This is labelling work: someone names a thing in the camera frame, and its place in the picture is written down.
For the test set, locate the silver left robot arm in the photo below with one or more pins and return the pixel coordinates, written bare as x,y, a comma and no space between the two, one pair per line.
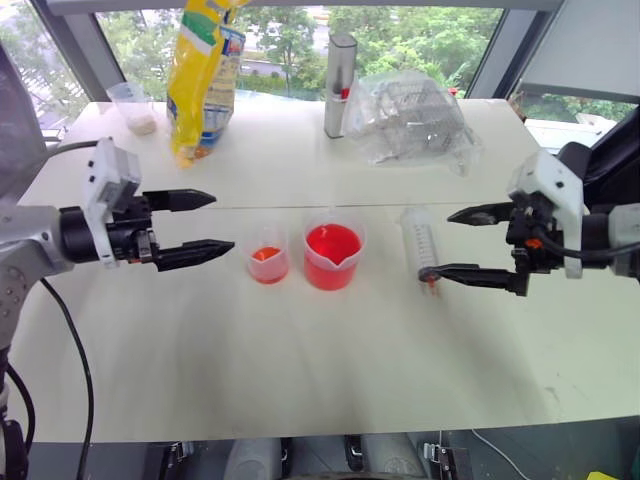
30,245

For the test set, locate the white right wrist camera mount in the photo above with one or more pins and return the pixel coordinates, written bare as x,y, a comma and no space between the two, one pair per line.
547,180

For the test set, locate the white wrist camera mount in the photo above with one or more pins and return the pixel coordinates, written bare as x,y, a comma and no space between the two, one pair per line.
107,172
547,180

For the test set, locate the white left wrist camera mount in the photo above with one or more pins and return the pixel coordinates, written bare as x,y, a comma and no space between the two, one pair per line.
107,172

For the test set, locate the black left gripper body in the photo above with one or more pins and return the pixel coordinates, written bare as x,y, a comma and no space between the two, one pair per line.
131,232

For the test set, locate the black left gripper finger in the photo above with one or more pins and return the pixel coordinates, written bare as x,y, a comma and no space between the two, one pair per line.
195,252
180,199

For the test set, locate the clear plastic syringe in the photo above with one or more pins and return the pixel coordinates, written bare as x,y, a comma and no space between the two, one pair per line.
420,235

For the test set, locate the grey rounded chair back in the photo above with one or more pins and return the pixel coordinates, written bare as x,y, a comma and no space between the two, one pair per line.
17,125

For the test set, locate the clear cup with white powder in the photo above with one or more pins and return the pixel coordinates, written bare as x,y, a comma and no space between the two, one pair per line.
131,107

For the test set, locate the small yellow object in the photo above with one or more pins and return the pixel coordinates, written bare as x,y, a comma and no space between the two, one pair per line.
602,475

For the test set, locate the black office chair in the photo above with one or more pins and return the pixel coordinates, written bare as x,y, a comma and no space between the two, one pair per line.
612,150

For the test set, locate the yellow snack bag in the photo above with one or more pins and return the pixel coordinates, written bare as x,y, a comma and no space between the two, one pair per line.
200,90

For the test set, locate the black clamp under table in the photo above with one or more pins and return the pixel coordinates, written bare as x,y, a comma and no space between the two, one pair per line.
179,455
353,452

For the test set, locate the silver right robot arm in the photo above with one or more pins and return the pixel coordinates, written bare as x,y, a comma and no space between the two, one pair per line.
625,235

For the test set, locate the large beaker with red liquid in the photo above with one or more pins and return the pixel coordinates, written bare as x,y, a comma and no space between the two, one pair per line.
332,255

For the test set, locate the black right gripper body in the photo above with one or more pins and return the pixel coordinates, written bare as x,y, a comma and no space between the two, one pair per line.
542,225

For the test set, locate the small beaker with red liquid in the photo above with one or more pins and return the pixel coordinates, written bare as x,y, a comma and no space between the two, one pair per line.
268,260

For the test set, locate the metal table latch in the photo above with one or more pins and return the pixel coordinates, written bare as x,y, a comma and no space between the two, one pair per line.
447,459

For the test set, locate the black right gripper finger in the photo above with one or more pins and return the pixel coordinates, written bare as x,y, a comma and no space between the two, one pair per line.
485,276
487,215

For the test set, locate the tall silver rectangular container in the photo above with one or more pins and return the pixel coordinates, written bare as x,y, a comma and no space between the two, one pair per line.
337,85

